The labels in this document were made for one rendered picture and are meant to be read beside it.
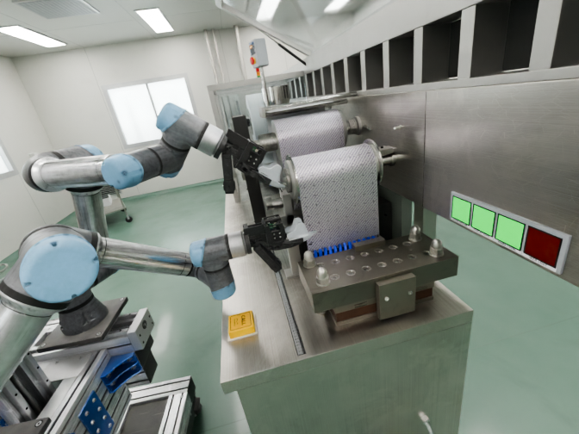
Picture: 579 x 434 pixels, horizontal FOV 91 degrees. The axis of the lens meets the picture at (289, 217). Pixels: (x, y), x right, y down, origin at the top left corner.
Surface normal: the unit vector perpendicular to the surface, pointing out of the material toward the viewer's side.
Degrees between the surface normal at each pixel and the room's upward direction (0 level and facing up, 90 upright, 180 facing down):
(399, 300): 90
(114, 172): 90
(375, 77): 90
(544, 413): 0
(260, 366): 0
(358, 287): 90
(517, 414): 0
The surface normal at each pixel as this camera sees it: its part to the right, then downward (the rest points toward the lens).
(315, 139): 0.20, 0.38
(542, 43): -0.97, 0.22
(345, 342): -0.15, -0.91
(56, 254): 0.76, 0.08
